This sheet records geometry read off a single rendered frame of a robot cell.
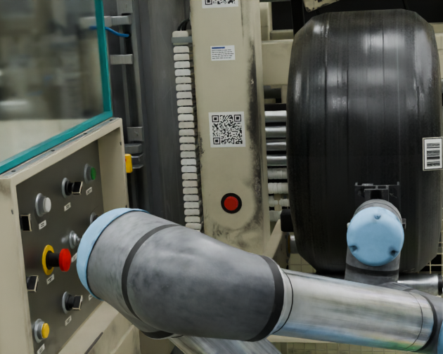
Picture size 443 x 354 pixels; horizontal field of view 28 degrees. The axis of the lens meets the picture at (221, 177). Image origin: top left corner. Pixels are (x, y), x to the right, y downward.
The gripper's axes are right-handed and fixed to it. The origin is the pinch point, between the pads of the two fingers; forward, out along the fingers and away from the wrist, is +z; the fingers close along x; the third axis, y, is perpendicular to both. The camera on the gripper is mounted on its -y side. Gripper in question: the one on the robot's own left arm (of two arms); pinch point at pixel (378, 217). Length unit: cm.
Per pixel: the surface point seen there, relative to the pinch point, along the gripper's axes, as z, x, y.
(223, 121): 26.2, 32.2, 16.7
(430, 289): 22.7, -9.6, -18.1
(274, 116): 67, 27, 16
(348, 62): 13.0, 5.4, 27.5
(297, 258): 89, 24, -25
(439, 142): 9.5, -10.9, 12.4
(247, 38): 24.2, 26.1, 33.6
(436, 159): 9.3, -10.3, 9.2
